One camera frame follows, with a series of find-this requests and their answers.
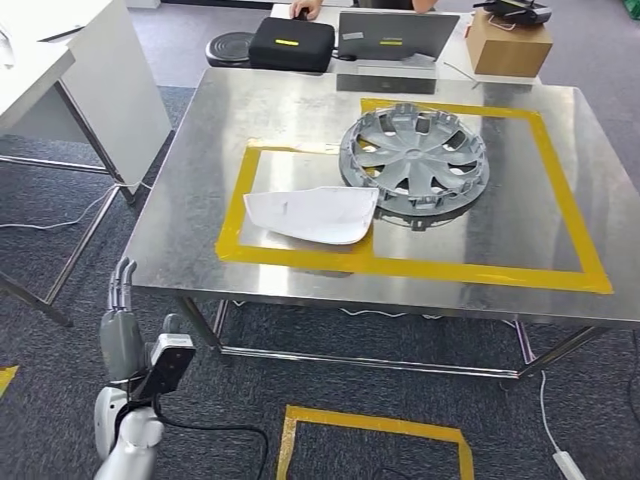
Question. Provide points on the cardboard box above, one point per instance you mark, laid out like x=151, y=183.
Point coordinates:
x=505, y=53

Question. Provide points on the white power adapter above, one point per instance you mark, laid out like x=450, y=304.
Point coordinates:
x=570, y=467

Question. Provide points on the white curved plastic part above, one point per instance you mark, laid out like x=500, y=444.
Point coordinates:
x=320, y=215

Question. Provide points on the yellow floor tape outline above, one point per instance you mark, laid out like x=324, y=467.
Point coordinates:
x=375, y=422

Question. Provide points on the white cabinet panel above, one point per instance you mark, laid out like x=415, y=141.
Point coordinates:
x=120, y=99

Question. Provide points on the silver wheel hubcap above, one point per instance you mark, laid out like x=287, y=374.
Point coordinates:
x=415, y=159

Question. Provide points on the steel workbench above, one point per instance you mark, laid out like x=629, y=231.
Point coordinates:
x=200, y=166

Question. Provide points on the white desk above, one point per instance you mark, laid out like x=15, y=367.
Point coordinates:
x=452, y=50

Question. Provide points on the grey laptop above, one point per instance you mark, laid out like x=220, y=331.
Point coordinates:
x=395, y=36

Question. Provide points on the yellow tape on workbench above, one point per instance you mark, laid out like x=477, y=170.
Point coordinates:
x=400, y=265

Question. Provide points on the black handheld controller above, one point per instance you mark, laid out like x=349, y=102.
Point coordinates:
x=515, y=12

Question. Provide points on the black round stool seat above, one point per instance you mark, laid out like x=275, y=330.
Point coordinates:
x=227, y=50

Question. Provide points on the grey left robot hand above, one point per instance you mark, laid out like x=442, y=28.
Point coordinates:
x=122, y=344

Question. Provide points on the black zip case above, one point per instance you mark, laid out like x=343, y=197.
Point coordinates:
x=290, y=53

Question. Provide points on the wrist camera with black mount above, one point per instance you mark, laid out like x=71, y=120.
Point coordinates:
x=170, y=361

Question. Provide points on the yellow floor tape square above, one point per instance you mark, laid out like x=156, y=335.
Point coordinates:
x=6, y=379

